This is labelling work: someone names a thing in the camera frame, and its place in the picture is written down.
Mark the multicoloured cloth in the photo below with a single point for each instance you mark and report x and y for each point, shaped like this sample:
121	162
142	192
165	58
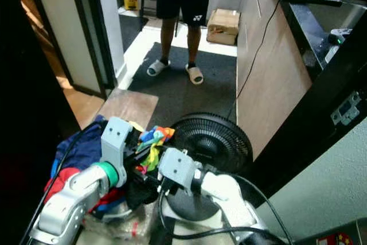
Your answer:
153	137

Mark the blue garment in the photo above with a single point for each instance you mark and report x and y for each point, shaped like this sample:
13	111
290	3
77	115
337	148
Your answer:
83	147

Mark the red garment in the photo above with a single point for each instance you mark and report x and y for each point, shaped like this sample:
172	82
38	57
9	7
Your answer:
60	179

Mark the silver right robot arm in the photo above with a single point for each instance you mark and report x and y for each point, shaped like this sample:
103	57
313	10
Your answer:
229	196

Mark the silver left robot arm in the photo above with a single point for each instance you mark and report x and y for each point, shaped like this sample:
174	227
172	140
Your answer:
71	205

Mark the black electric fan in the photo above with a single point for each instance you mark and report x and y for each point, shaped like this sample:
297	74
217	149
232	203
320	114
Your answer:
218	139

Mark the clear plastic bag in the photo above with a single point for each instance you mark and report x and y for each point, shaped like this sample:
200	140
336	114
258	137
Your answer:
120	225

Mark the dark floor mat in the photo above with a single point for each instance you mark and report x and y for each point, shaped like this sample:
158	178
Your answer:
183	96

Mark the wooden cabinet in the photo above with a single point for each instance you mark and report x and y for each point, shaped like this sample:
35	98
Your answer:
275	78

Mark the cardboard box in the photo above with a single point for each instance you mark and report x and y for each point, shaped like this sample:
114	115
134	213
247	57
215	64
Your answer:
223	26

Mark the black shelf board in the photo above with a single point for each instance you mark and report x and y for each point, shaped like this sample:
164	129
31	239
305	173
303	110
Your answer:
309	124

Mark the black stone countertop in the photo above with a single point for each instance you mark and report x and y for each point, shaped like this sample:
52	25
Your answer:
301	27

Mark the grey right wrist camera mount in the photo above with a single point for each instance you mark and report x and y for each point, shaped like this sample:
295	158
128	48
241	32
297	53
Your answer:
176	167

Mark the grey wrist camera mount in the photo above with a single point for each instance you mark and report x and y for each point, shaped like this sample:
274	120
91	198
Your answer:
116	142
176	167

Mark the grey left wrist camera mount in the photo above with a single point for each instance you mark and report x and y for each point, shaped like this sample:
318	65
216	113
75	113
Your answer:
116	142

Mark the beige and dark door frame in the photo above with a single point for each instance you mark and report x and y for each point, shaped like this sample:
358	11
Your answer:
86	27

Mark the metal bracket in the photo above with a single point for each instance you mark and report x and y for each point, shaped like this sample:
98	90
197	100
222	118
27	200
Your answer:
346	108

